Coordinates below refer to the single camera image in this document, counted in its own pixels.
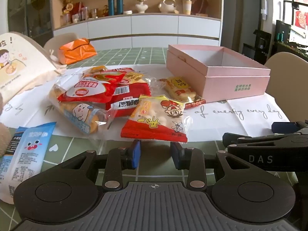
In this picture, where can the illustrated cream paper bag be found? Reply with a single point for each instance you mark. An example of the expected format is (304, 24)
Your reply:
(21, 62)

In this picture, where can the red packet with barcode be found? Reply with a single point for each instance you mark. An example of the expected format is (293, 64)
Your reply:
(121, 91)

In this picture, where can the yellow orange snack packet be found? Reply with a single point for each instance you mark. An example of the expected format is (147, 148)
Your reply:
(96, 71)

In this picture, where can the yellow cup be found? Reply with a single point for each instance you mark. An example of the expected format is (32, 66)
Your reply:
(186, 7)

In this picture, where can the brown plush bear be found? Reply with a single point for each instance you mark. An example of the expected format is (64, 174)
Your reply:
(199, 3)

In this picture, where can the white printed table mat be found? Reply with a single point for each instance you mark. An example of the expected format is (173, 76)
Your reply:
(216, 119)

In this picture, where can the cream rabbit teapot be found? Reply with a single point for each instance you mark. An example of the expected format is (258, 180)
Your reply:
(167, 6)

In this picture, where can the pink cardboard box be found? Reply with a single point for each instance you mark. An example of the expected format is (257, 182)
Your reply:
(231, 84)

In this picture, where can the clear glass jar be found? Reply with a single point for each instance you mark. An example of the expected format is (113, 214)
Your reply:
(76, 18)
(65, 18)

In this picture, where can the light blue cartoon face packet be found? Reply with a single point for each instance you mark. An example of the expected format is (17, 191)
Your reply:
(28, 154)

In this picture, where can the white vase with flowers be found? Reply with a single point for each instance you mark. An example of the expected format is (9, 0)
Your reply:
(141, 6)

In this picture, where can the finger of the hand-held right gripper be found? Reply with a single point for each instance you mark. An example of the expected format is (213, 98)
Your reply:
(231, 138)
(285, 127)

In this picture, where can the large red white snack packet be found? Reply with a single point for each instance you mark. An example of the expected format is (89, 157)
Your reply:
(92, 93)

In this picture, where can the small red packet black text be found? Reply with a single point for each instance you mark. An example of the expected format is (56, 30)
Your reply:
(122, 106)

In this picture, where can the white wall dispenser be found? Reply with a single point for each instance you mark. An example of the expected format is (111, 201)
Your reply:
(264, 8)

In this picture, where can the black appliance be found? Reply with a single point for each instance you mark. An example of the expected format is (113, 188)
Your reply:
(261, 43)

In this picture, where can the rice cracker clear packet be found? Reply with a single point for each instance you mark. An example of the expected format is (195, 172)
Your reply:
(178, 89)

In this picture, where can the dark glass cabinet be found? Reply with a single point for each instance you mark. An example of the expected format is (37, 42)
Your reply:
(28, 9)

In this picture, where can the white sideboard cabinet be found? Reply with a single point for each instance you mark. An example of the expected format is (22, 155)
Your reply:
(154, 26)

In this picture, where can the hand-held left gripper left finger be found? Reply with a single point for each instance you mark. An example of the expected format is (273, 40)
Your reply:
(136, 154)

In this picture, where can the black metal rack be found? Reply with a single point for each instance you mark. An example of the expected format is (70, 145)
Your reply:
(288, 36)

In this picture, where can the orange plastic bag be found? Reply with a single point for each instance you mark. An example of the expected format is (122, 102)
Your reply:
(77, 51)

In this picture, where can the blue packet with black panel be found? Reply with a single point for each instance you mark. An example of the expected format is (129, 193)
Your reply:
(10, 144)

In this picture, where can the long bread clear packet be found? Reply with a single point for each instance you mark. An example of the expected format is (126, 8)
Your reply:
(84, 115)

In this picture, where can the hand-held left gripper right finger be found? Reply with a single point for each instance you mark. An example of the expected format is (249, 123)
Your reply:
(175, 155)

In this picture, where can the yellow red figurine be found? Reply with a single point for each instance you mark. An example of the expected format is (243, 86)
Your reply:
(68, 6)

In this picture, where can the teal bottle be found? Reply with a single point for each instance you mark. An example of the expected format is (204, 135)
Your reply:
(119, 4)
(111, 6)

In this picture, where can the red yellow cartoon snack packet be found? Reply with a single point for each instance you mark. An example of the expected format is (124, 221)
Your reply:
(154, 120)

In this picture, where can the beige chair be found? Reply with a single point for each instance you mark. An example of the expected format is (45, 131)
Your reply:
(60, 41)
(288, 77)

